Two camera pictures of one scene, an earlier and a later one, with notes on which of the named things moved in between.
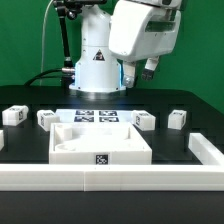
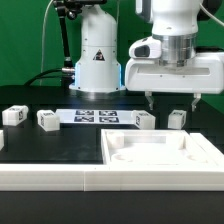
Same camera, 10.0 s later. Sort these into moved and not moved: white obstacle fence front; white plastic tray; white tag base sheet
Moved: white plastic tray
Not moved: white obstacle fence front; white tag base sheet
